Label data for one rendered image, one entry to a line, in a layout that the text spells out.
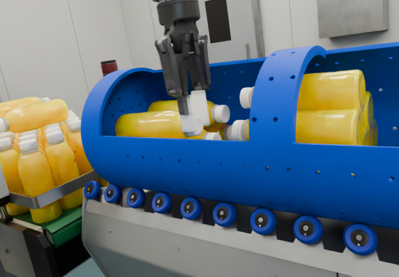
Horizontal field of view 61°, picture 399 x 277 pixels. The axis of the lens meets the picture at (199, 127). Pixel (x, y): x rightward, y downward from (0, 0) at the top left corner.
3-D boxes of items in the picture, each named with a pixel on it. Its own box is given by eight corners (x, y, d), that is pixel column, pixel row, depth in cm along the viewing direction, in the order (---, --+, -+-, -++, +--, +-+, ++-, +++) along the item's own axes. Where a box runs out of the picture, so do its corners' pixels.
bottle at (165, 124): (110, 118, 74) (176, 112, 63) (133, 110, 79) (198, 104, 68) (118, 149, 75) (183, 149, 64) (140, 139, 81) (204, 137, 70)
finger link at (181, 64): (189, 33, 60) (184, 32, 59) (191, 96, 61) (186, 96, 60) (172, 36, 63) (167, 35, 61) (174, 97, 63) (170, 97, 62)
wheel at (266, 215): (275, 208, 56) (279, 210, 57) (250, 204, 58) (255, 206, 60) (271, 236, 54) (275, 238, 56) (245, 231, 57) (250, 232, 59)
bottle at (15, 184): (36, 201, 98) (18, 139, 94) (36, 210, 92) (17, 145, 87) (9, 209, 95) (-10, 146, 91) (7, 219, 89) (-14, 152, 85)
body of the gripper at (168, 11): (179, -6, 55) (187, 53, 57) (207, -4, 62) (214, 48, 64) (145, 3, 59) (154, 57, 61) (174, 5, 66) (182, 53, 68)
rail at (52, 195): (40, 208, 80) (36, 197, 79) (38, 208, 80) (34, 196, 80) (152, 152, 111) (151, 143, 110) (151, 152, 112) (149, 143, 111)
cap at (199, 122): (181, 118, 65) (189, 118, 64) (193, 114, 68) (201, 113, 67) (186, 138, 65) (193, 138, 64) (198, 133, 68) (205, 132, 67)
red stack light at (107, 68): (110, 73, 131) (107, 63, 130) (98, 75, 135) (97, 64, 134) (122, 71, 136) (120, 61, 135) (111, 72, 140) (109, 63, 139)
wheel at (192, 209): (200, 196, 64) (205, 199, 66) (181, 193, 67) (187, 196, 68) (195, 220, 63) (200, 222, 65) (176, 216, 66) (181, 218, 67)
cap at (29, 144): (40, 146, 82) (38, 139, 82) (24, 151, 79) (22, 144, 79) (33, 145, 85) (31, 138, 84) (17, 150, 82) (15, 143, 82)
